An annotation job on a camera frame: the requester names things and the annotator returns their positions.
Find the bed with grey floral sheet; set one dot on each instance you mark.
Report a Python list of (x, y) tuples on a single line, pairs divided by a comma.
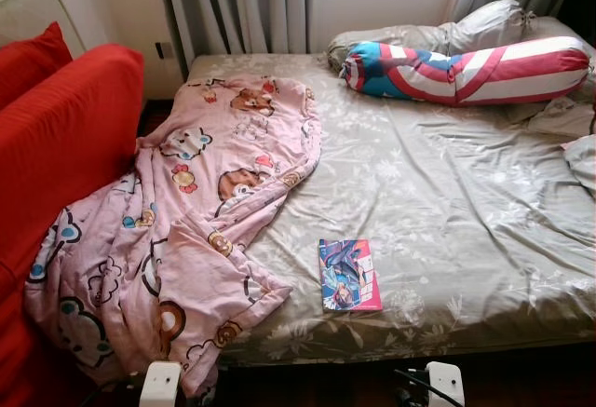
[(447, 202)]

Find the white satin knotted pillow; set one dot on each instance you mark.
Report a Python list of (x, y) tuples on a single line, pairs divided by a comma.
[(489, 25)]

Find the large red sofa cushion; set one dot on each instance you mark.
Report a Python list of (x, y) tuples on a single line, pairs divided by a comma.
[(65, 128)]

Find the grey folded quilt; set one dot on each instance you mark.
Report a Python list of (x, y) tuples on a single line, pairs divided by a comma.
[(585, 165)]

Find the pink cartoon bear blanket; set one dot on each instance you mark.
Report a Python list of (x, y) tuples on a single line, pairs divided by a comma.
[(196, 202)]

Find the white mattress with beige trim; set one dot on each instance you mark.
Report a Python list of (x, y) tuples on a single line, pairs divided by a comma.
[(37, 11)]

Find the red white blue bolster pillow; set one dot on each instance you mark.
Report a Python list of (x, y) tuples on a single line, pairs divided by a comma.
[(484, 72)]

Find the colourful comic book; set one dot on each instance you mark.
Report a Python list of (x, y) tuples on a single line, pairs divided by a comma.
[(349, 277)]

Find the red throw pillow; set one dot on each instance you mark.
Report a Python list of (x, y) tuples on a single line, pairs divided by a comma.
[(33, 62)]

